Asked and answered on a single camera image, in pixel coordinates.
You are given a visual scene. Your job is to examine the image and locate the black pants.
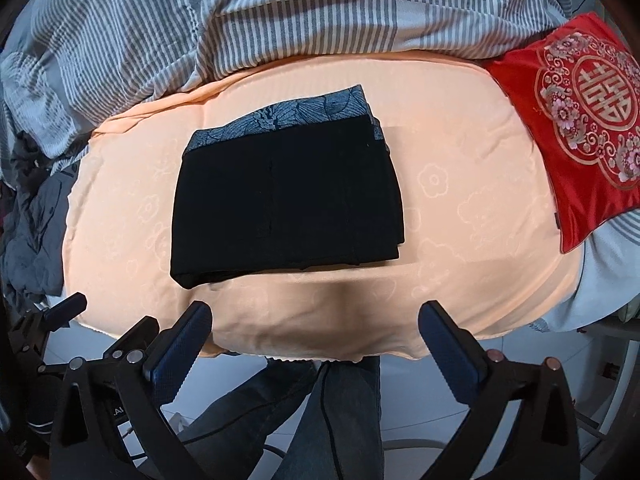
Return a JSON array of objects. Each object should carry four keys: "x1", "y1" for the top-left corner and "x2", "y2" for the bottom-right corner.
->
[{"x1": 169, "y1": 86, "x2": 405, "y2": 289}]

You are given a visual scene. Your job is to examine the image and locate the dark grey clothing pile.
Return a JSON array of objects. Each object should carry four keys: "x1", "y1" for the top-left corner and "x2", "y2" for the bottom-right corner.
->
[{"x1": 1, "y1": 132, "x2": 79, "y2": 311}]

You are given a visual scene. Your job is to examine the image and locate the light blue bed sheet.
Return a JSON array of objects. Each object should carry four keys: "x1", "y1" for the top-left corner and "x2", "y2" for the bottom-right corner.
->
[{"x1": 530, "y1": 209, "x2": 639, "y2": 333}]

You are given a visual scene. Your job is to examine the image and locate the person's blue jeans legs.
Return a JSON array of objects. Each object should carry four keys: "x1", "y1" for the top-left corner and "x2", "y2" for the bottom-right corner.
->
[{"x1": 177, "y1": 356, "x2": 385, "y2": 480}]

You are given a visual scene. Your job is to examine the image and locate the peach bed blanket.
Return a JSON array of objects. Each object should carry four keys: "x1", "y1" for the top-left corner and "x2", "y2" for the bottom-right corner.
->
[{"x1": 62, "y1": 51, "x2": 582, "y2": 361}]

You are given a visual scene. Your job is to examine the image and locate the grey striped duvet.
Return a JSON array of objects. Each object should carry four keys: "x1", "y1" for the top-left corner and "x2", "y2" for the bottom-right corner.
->
[{"x1": 1, "y1": 0, "x2": 572, "y2": 162}]

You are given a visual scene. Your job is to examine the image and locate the red embroidered cushion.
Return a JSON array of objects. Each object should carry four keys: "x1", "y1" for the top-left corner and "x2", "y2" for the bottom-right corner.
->
[{"x1": 484, "y1": 13, "x2": 639, "y2": 252}]

